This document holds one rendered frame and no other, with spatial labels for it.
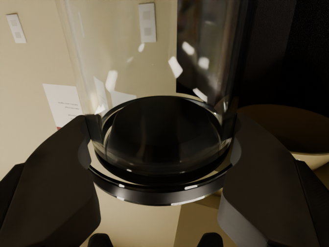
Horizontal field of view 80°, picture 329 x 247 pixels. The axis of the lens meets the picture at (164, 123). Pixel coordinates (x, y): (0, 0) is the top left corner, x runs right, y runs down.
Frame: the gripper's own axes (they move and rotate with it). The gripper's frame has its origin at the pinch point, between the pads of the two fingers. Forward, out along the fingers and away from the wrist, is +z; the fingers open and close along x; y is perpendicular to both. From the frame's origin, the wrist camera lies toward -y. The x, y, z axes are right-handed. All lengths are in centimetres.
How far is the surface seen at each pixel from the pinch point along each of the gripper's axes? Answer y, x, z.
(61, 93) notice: 30, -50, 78
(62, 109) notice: 39, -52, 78
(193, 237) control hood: 24.2, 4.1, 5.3
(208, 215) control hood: 21.7, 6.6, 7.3
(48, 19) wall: -1, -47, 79
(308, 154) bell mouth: 11.1, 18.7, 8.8
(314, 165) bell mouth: 13.8, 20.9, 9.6
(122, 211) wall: 104, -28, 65
